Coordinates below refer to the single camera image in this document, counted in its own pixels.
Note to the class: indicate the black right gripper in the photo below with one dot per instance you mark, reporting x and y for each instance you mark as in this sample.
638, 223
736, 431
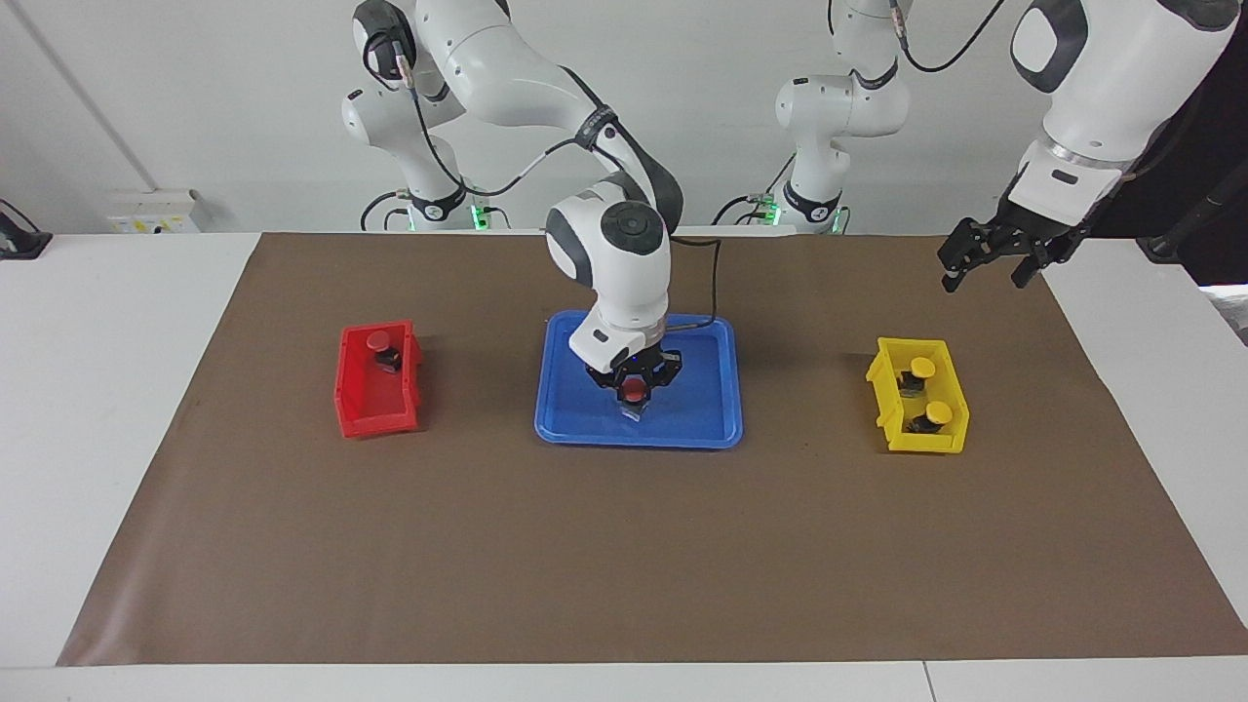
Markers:
636, 363

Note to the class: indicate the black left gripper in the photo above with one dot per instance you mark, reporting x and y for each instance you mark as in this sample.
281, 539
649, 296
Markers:
1038, 226

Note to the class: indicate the red push button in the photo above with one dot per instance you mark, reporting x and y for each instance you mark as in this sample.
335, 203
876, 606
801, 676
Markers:
634, 390
377, 339

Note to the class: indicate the yellow push button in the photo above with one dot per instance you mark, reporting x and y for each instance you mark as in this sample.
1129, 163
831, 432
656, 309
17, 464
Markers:
922, 368
939, 412

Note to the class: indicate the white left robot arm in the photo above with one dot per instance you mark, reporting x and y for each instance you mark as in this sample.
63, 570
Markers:
1121, 68

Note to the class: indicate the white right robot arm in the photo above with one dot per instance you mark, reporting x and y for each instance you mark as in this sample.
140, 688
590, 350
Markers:
624, 244

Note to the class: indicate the blue plastic tray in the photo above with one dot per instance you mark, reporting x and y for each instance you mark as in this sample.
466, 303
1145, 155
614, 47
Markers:
702, 414

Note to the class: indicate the black stand pole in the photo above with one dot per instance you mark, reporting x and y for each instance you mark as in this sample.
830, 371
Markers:
1170, 244

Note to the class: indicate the brown table mat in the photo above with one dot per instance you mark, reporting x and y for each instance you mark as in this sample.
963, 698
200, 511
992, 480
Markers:
624, 546

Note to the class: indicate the yellow plastic bin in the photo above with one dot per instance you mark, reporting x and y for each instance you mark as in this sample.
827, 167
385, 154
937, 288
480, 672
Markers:
926, 441

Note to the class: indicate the grey object at table edge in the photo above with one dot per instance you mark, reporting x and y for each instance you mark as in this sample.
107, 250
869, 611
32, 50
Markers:
1233, 312

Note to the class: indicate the black background panel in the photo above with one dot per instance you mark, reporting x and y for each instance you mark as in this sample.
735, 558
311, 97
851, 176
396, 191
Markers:
1219, 146

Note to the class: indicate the red plastic bin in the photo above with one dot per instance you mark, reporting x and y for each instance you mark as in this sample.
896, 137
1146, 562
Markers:
356, 414

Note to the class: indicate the black device at table edge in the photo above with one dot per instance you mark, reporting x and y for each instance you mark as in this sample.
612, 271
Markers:
19, 239

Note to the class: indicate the white wall socket box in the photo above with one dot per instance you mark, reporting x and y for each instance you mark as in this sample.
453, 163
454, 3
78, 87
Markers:
156, 213

